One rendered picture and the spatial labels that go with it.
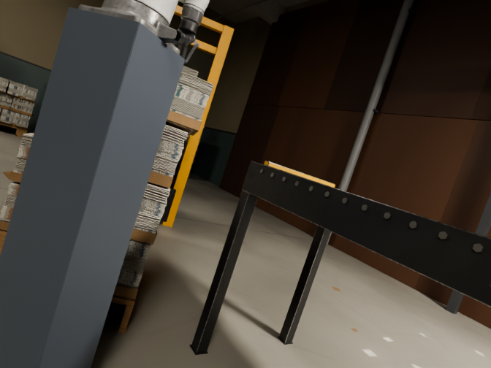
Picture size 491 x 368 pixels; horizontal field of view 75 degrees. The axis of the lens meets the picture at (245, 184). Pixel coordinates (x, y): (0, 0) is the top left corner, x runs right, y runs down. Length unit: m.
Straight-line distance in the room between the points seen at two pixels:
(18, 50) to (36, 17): 0.75
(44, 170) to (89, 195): 0.14
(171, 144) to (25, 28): 7.20
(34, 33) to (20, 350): 7.62
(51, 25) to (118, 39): 7.55
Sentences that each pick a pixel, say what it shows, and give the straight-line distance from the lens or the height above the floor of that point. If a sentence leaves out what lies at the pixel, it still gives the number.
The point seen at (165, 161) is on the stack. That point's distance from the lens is 1.24.
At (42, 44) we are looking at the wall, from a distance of 8.27.
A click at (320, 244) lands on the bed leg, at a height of 0.52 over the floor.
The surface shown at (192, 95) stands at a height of 1.00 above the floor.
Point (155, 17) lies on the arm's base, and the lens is 0.86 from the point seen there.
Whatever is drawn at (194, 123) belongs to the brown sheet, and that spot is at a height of 0.88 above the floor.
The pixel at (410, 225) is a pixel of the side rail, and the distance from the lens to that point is 0.82.
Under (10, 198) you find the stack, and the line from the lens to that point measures 1.82.
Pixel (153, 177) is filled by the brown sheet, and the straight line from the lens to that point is 1.25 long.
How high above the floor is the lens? 0.80
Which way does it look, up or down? 4 degrees down
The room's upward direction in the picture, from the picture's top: 18 degrees clockwise
